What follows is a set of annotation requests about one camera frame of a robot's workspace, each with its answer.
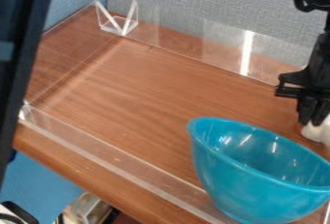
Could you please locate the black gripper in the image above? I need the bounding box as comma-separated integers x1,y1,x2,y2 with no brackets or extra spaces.
276,65,330,126

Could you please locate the white and orange toy mushroom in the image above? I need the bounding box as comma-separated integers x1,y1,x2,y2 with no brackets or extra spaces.
302,116,330,147

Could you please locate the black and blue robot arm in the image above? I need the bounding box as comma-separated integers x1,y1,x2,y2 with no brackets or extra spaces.
0,0,330,187

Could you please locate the blue plastic bowl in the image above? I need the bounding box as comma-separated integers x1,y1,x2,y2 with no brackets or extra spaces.
188,117,330,224

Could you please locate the clear acrylic table barrier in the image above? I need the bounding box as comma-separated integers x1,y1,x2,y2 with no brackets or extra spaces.
18,0,330,224

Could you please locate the black and white wheel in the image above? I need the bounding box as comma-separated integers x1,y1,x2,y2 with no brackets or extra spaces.
0,201,41,224

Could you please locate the clear acrylic corner bracket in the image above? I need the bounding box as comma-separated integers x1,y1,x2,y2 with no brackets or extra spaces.
94,1,139,37

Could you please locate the metal frame under table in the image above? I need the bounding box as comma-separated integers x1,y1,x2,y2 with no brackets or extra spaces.
54,192,114,224

